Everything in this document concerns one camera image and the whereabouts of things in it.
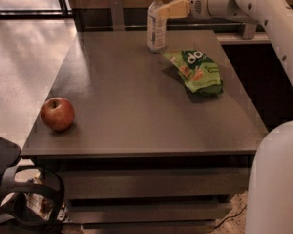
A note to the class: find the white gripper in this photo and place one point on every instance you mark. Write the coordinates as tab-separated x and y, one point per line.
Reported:
199	3

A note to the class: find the clear plastic water bottle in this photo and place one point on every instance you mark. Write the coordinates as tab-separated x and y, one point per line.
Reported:
156	28

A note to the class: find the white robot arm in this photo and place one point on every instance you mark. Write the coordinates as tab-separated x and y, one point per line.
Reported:
270	191

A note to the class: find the red apple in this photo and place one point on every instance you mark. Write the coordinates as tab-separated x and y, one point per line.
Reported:
57	113

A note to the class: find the green chip bag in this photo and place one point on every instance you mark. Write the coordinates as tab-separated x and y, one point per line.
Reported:
200	74

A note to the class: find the top grey drawer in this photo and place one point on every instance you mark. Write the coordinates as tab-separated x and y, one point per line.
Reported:
154	183

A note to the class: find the grey drawer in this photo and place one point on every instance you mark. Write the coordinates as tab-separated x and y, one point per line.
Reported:
178	227
149	213
154	183

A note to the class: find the middle grey drawer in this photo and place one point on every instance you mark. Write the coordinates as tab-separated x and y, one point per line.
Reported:
149	213

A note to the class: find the bottom grey drawer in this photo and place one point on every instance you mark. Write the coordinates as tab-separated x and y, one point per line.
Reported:
178	227

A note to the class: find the black office chair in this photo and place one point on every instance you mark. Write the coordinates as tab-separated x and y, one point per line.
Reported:
31	197

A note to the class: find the left metal bracket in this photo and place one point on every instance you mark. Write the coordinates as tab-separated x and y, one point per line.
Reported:
117	14

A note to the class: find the metal bracket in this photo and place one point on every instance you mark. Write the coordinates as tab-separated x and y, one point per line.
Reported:
248	31
117	14

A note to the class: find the right metal bracket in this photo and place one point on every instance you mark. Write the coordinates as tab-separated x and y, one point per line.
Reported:
248	31

